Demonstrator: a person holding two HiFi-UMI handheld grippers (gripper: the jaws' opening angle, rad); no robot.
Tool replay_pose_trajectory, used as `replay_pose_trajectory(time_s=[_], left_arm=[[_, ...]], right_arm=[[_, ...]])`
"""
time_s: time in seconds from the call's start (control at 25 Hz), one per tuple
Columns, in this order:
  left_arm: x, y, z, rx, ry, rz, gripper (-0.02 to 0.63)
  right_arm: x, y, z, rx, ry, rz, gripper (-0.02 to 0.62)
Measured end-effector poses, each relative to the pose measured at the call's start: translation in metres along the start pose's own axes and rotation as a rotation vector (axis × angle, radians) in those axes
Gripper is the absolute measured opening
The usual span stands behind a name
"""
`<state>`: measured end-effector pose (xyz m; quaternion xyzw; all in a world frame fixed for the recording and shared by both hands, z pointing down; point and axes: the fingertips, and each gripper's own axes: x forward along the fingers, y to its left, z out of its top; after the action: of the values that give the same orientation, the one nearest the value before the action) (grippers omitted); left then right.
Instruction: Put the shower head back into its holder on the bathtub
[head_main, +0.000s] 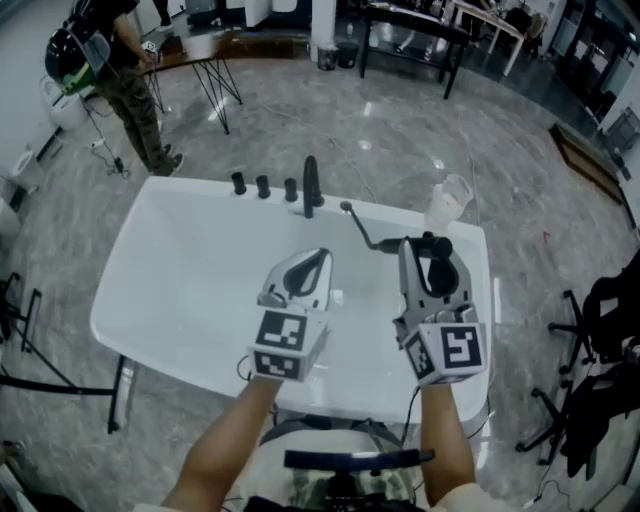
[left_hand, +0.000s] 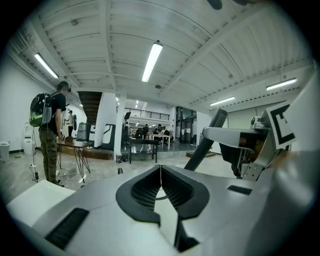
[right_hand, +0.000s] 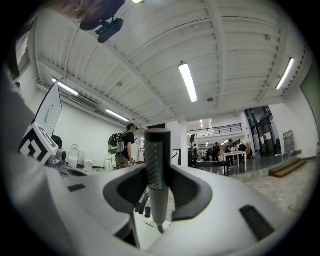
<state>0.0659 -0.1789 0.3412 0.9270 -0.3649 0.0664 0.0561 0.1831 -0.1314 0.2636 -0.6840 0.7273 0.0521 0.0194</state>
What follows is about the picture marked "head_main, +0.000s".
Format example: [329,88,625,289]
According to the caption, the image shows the black curved faucet spout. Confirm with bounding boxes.
[301,155,326,220]

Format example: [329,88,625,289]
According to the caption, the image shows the person's right forearm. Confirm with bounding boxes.
[418,382,476,507]

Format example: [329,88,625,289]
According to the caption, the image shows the white square pillar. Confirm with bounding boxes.
[310,0,337,49]

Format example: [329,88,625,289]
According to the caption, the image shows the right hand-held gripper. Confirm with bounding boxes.
[392,238,489,387]

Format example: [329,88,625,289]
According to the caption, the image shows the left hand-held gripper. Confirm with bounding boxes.
[247,248,334,385]

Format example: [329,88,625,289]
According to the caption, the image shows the person's left forearm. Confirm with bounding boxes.
[159,374,281,512]

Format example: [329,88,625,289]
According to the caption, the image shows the black chest mount bar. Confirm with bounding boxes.
[283,448,435,471]

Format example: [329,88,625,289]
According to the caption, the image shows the black bench table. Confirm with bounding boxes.
[359,4,471,100]

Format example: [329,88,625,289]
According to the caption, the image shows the black bin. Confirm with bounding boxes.
[337,41,360,70]

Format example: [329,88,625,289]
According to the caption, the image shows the person's cream shirt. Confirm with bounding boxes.
[257,427,501,512]

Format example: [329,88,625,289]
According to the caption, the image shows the dark table with wire legs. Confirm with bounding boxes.
[142,32,244,135]

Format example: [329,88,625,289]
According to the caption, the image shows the black corded handheld tool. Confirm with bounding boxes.
[373,230,454,261]

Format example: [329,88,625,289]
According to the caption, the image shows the white toilet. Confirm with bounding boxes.
[39,74,91,132]

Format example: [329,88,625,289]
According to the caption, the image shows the black office chair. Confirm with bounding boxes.
[547,259,640,376]
[514,344,640,481]

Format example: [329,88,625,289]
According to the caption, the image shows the black towel rack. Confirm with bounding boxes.
[0,272,126,434]

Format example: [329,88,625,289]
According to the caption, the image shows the white bathtub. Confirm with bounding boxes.
[88,174,496,441]

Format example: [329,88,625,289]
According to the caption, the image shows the folded metal trolley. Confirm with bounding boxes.
[607,107,640,151]

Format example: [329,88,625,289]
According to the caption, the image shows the white table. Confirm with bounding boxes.
[449,0,531,77]

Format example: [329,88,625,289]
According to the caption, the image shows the wooden steps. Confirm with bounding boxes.
[549,122,626,201]

